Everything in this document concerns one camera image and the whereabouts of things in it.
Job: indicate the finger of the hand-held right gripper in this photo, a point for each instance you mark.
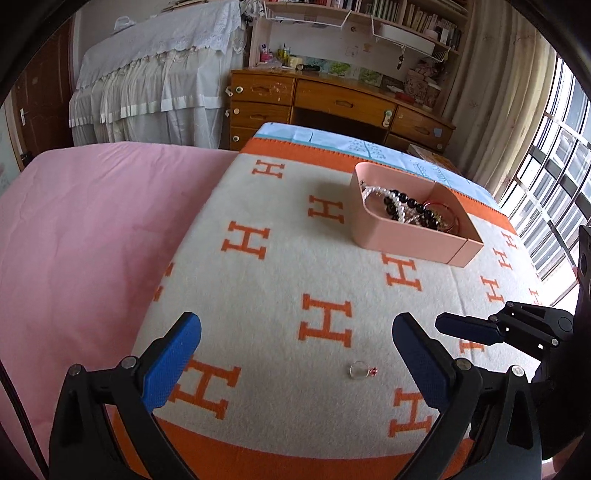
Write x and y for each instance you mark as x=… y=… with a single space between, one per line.
x=466 y=326

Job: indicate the row of shelf books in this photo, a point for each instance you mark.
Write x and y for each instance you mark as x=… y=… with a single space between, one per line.
x=415 y=16

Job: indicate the red bangle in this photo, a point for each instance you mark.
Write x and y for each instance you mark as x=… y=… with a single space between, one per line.
x=438 y=203

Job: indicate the stack of books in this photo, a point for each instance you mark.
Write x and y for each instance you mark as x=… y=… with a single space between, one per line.
x=434 y=157

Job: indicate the brown wooden door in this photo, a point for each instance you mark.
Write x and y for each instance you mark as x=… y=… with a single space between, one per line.
x=41 y=101

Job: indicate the light blue tree-print sheet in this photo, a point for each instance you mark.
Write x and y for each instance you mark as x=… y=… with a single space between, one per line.
x=295 y=134

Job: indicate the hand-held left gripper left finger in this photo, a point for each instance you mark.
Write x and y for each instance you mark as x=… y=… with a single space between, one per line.
x=171 y=364

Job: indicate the beige curtain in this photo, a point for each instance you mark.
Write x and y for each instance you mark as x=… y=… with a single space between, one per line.
x=498 y=92

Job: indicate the metal window grille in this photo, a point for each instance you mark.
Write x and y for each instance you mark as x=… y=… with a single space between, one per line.
x=554 y=184

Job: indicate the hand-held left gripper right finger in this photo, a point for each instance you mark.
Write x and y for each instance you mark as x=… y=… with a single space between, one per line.
x=418 y=360

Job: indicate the pink pen holder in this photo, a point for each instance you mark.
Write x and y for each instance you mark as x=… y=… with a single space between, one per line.
x=265 y=55

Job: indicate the pink plastic tray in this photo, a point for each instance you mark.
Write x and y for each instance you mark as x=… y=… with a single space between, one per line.
x=406 y=240

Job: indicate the black flashlight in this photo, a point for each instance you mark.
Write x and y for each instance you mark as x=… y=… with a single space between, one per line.
x=308 y=68

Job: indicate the orange and cream letter-print blanket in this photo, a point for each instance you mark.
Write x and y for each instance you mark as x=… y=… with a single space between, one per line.
x=286 y=258

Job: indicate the white lace covered furniture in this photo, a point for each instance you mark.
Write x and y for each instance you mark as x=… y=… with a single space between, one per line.
x=152 y=69

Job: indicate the wooden desk with drawers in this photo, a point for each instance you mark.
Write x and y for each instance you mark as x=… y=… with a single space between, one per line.
x=341 y=85

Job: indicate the pink bedsheet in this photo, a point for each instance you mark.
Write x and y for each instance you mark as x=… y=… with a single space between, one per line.
x=92 y=230

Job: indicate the hanging keys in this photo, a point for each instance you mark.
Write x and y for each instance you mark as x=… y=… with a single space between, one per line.
x=400 y=61

